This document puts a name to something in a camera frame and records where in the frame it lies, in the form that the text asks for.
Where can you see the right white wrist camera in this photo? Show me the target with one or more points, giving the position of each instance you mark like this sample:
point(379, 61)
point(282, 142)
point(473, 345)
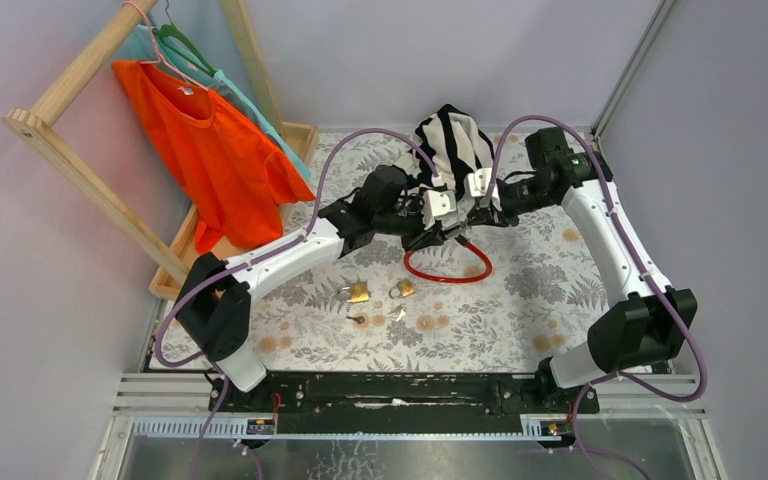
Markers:
point(480, 185)

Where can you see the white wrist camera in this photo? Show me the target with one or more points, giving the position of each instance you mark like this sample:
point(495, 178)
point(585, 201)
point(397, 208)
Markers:
point(480, 185)
point(438, 201)

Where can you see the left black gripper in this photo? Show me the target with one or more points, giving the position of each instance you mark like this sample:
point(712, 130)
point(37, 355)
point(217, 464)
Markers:
point(423, 238)

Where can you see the black white striped cloth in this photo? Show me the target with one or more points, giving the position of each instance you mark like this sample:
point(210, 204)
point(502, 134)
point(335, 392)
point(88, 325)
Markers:
point(451, 146)

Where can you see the red cable lock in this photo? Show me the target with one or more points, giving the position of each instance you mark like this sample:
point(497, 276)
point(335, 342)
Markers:
point(464, 242)

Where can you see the floral tablecloth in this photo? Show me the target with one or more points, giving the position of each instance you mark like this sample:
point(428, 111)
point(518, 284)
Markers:
point(541, 298)

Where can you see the pink hanger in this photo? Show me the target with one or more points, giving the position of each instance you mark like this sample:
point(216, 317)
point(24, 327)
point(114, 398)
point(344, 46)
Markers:
point(160, 57)

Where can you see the brass padlock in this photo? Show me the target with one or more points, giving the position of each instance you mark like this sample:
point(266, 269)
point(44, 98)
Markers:
point(403, 288)
point(353, 293)

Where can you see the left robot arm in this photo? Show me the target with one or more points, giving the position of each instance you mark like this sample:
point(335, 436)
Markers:
point(215, 303)

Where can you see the light blue shirt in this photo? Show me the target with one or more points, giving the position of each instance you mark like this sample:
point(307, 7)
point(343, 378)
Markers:
point(137, 46)

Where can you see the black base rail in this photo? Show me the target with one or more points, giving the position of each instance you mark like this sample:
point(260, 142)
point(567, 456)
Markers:
point(401, 403)

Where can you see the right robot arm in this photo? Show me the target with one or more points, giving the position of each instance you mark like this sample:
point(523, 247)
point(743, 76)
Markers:
point(647, 319)

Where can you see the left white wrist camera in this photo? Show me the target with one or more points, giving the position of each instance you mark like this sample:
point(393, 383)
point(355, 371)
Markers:
point(438, 201)

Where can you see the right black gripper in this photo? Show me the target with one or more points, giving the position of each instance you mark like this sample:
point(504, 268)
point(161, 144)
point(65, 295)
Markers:
point(488, 214)

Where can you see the wooden clothes rack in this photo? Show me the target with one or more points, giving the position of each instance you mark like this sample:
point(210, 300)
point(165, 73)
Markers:
point(35, 128)

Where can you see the orange t-shirt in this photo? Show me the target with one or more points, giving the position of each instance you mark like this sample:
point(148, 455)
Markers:
point(234, 175)

